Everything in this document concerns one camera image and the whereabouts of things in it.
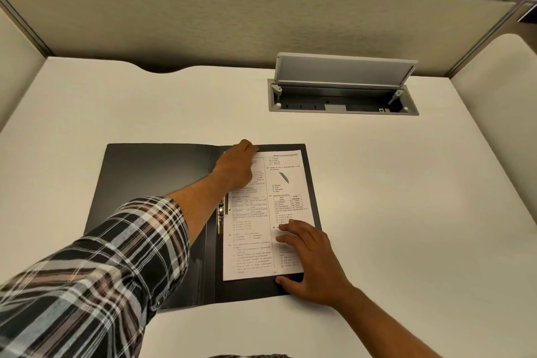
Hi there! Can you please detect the person's left hand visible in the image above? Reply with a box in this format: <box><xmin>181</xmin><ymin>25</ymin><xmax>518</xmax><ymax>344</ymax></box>
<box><xmin>211</xmin><ymin>139</ymin><xmax>259</xmax><ymax>194</ymax></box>

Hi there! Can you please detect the person's right hand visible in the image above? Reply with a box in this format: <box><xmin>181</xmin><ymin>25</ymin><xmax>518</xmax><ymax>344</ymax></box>
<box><xmin>275</xmin><ymin>219</ymin><xmax>354</xmax><ymax>309</ymax></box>

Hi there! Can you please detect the printed white paper sheet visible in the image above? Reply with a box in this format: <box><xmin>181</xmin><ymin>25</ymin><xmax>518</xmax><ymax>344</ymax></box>
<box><xmin>221</xmin><ymin>150</ymin><xmax>315</xmax><ymax>282</ymax></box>

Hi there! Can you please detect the person's left forearm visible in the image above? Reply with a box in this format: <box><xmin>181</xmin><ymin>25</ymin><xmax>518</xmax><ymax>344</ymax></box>
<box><xmin>164</xmin><ymin>169</ymin><xmax>231</xmax><ymax>255</ymax></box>

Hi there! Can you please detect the person's right forearm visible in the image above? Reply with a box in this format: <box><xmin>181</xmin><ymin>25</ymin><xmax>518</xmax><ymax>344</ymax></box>
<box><xmin>335</xmin><ymin>283</ymin><xmax>443</xmax><ymax>358</ymax></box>

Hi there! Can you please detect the gold metal folder fastener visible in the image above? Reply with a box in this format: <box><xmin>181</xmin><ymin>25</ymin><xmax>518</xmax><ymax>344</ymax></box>
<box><xmin>216</xmin><ymin>197</ymin><xmax>232</xmax><ymax>237</ymax></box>

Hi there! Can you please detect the black open file folder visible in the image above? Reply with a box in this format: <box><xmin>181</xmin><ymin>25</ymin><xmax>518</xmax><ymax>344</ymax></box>
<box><xmin>83</xmin><ymin>142</ymin><xmax>323</xmax><ymax>312</ymax></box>

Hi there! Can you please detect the beige fabric desk partition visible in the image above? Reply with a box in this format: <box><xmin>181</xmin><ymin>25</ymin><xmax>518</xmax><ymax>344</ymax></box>
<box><xmin>0</xmin><ymin>0</ymin><xmax>537</xmax><ymax>79</ymax></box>

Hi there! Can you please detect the plaid shirt sleeve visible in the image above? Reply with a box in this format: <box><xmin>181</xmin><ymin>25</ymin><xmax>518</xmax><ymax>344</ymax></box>
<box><xmin>0</xmin><ymin>196</ymin><xmax>191</xmax><ymax>358</ymax></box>

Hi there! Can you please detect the beige side partition panel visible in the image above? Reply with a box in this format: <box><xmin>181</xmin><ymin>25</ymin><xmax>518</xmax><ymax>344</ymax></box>
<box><xmin>449</xmin><ymin>33</ymin><xmax>537</xmax><ymax>224</ymax></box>
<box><xmin>0</xmin><ymin>5</ymin><xmax>47</xmax><ymax>134</ymax></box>

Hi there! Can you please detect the grey desk cable box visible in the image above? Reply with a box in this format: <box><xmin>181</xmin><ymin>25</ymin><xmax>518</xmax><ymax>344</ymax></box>
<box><xmin>267</xmin><ymin>52</ymin><xmax>420</xmax><ymax>116</ymax></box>

